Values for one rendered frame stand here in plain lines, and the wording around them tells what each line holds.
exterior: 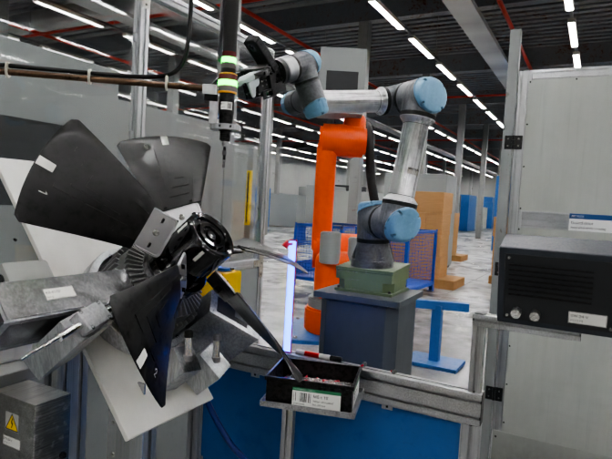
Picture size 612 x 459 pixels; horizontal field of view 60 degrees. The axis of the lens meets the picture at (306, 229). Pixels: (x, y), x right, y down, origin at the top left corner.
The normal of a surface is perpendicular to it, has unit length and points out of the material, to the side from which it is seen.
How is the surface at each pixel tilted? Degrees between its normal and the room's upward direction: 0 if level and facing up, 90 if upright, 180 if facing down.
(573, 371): 90
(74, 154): 75
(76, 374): 90
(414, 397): 90
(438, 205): 90
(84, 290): 50
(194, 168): 45
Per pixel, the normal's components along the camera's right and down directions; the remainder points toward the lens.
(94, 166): 0.63, -0.16
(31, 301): 0.71, -0.59
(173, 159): 0.21, -0.63
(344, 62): -0.02, 0.05
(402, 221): 0.37, 0.24
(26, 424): -0.47, 0.02
